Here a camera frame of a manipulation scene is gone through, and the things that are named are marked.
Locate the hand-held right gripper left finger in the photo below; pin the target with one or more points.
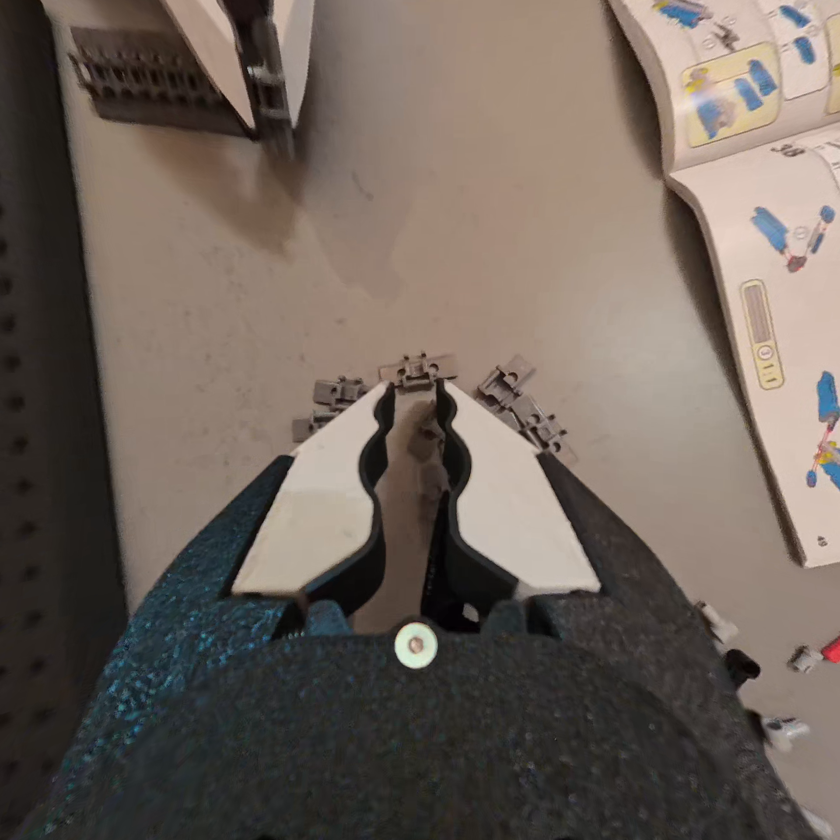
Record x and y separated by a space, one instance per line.
315 512

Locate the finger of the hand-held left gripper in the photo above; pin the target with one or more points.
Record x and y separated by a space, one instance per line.
295 46
203 39

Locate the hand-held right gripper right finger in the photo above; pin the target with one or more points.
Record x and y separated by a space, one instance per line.
518 518

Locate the pile of grey links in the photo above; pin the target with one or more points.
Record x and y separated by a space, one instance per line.
518 400

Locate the single grey track link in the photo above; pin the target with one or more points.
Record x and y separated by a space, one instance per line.
415 375

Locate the grey desk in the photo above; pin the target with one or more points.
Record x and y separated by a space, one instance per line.
459 229

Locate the pile of small building bricks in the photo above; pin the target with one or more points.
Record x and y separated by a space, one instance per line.
745 668

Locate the black perforated pad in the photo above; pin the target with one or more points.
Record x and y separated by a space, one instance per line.
33 328

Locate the open instruction booklet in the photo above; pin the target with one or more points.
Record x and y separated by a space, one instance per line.
754 262

